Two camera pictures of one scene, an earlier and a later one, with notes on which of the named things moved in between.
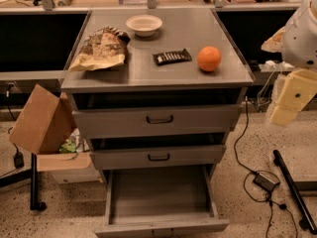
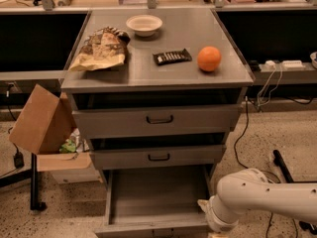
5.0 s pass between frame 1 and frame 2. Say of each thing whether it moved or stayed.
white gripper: moved
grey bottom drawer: stayed
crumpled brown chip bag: stayed
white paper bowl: stayed
